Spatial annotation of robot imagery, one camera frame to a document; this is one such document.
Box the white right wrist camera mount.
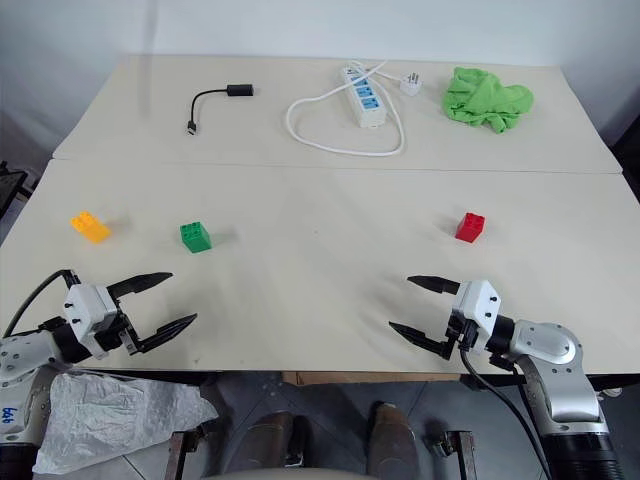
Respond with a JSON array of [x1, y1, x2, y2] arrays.
[[451, 279, 502, 352]]

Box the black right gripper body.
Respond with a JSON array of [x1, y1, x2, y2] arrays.
[[445, 308, 480, 357]]

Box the green toy brick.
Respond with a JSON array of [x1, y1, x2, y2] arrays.
[[179, 220, 213, 255]]

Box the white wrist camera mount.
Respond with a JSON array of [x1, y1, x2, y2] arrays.
[[63, 282, 122, 359], [451, 279, 502, 352]]

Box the white power plug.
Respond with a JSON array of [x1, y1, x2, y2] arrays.
[[398, 70, 427, 95]]

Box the yellow toy brick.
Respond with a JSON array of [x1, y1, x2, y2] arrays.
[[69, 210, 112, 246]]

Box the black USB adapter cable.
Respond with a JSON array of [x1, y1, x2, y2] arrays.
[[185, 81, 258, 139]]

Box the red toy brick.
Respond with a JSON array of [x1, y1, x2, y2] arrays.
[[454, 211, 487, 244]]

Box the dark rounded shape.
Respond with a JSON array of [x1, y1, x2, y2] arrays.
[[248, 410, 309, 469], [366, 401, 421, 480]]

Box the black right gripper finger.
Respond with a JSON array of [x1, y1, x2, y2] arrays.
[[388, 321, 454, 360], [406, 274, 462, 296]]

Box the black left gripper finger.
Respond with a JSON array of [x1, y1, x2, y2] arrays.
[[131, 313, 199, 355], [106, 271, 174, 303]]

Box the crumpled green cloth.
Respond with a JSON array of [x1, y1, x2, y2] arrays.
[[440, 65, 536, 136]]

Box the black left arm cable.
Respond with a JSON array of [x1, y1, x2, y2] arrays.
[[1, 269, 81, 339]]

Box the rusty metal table leg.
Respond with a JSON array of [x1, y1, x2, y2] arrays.
[[456, 430, 477, 480], [168, 427, 188, 480]]

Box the white plastic bag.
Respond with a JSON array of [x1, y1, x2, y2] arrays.
[[31, 371, 220, 477]]

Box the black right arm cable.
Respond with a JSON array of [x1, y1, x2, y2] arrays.
[[459, 349, 557, 480]]

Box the white power strip with cable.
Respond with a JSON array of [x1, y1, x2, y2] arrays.
[[285, 59, 406, 158]]

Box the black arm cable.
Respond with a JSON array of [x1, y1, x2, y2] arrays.
[[459, 349, 557, 480], [1, 269, 81, 339]]

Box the black metal stand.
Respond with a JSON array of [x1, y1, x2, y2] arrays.
[[0, 160, 41, 219]]

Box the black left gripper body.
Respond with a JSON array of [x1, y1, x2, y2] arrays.
[[92, 298, 143, 358]]

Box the black caster wheel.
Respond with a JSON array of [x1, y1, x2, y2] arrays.
[[424, 428, 459, 459]]

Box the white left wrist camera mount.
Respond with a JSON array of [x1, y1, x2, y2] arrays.
[[63, 282, 122, 359]]

